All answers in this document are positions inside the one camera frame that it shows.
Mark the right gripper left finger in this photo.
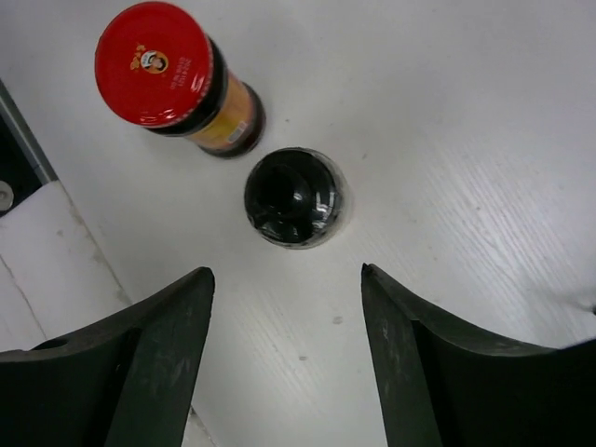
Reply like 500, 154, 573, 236
1, 267, 215, 446

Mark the black-cap white spice bottle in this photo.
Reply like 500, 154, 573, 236
243, 147, 353, 250

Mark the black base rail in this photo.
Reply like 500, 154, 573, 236
0, 82, 58, 216

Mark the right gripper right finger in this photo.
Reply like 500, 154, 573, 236
361, 264, 595, 446

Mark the red-lid sauce jar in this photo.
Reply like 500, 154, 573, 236
94, 1, 265, 158

